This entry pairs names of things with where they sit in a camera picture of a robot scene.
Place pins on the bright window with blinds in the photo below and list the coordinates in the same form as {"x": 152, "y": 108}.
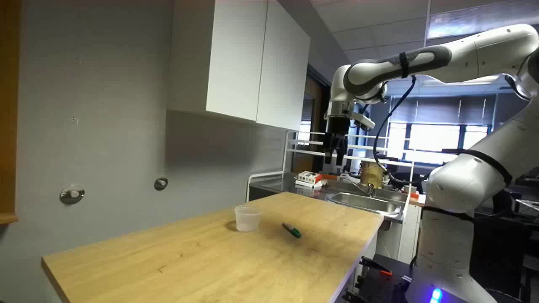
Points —
{"x": 432, "y": 136}

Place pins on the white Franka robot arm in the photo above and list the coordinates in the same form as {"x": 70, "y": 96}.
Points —
{"x": 477, "y": 56}

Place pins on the round metal wall knob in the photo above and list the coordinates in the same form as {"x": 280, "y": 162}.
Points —
{"x": 160, "y": 183}
{"x": 71, "y": 195}

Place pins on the white wall cabinet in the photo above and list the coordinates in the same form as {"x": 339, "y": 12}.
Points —
{"x": 241, "y": 56}

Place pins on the red and white box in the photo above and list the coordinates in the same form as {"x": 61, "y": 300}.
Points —
{"x": 309, "y": 178}

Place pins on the brown wooden frame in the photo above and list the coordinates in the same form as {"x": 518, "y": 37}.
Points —
{"x": 7, "y": 111}

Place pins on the large ceiling light panel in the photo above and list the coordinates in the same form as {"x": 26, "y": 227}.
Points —
{"x": 477, "y": 19}

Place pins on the green capped marker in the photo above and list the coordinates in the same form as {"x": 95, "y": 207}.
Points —
{"x": 292, "y": 229}

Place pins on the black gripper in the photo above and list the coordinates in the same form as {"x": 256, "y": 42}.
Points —
{"x": 339, "y": 131}

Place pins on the yellow sponge-like object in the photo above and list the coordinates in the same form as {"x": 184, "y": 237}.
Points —
{"x": 373, "y": 175}

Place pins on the white metal rack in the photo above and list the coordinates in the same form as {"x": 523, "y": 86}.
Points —
{"x": 300, "y": 151}

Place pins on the white small cup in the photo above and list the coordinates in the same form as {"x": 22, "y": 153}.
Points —
{"x": 246, "y": 219}

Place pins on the stainless steel sink counter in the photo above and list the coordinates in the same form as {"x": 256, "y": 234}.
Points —
{"x": 359, "y": 200}

